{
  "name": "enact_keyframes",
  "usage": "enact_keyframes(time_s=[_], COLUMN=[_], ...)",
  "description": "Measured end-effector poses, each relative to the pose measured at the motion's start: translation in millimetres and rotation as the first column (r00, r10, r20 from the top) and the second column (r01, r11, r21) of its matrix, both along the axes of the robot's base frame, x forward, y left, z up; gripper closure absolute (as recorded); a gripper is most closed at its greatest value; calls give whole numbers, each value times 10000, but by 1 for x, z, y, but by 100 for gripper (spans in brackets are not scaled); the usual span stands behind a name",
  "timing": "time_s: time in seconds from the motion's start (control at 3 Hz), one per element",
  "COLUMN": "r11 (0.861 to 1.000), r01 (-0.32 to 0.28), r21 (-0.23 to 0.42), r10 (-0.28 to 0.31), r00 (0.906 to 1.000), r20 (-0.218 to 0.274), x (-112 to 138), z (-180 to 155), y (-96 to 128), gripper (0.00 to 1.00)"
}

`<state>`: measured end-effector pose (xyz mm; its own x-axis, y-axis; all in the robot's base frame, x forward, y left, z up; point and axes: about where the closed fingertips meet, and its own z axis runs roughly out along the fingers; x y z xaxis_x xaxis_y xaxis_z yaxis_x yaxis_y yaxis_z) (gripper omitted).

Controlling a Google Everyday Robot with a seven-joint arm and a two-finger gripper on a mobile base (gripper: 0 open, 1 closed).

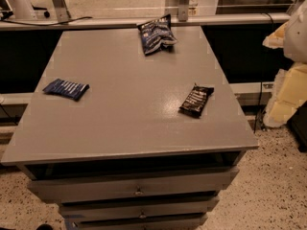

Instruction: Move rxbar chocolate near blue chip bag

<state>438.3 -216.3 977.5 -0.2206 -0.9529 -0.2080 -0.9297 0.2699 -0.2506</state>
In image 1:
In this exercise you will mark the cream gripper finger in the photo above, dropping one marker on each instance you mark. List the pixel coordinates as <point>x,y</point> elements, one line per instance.
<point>289,93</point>
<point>276,39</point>

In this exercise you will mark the black rxbar chocolate wrapper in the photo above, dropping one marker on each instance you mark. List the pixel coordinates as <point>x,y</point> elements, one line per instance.
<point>196,101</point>

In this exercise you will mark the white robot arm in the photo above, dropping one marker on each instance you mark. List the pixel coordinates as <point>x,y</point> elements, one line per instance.
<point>295,40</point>

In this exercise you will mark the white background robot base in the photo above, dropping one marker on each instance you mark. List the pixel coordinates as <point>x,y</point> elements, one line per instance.
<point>19,9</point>

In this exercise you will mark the blue chip bag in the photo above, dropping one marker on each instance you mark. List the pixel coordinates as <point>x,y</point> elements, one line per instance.
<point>156,34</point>

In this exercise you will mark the bottom grey drawer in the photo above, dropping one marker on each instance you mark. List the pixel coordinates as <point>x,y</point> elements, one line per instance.
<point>150,223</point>

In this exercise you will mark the grey drawer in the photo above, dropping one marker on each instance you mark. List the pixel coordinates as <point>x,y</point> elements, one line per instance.
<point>141,208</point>
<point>83,189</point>
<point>150,223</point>

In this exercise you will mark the grey drawer cabinet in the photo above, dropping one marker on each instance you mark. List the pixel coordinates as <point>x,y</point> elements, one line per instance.
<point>128,121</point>

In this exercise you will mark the blue snack bar wrapper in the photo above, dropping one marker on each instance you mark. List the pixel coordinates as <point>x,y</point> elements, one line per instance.
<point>67,89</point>

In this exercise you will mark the middle grey drawer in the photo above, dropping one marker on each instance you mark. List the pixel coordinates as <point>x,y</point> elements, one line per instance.
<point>141,208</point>

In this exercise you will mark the top grey drawer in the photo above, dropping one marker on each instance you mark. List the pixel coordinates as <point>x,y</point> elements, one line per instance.
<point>83,189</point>

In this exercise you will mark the metal support bracket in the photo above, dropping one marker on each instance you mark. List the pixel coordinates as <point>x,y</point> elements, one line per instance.
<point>183,10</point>

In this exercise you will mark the grey metal rail beam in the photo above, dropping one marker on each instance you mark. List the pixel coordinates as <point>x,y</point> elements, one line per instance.
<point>127,23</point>

